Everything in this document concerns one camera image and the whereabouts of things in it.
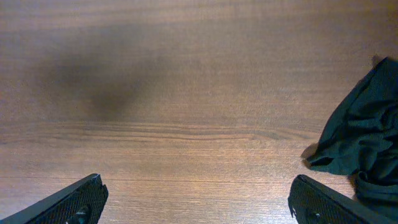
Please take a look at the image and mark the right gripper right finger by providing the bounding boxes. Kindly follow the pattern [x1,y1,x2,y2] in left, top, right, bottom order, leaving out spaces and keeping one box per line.
[288,174,395,224]

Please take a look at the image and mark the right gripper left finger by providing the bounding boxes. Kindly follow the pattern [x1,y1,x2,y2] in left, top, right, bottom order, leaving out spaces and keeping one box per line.
[1,174,108,224]

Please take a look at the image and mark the black shirt with logo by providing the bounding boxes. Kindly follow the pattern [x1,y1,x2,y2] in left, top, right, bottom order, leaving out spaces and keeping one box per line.
[306,57,397,221]

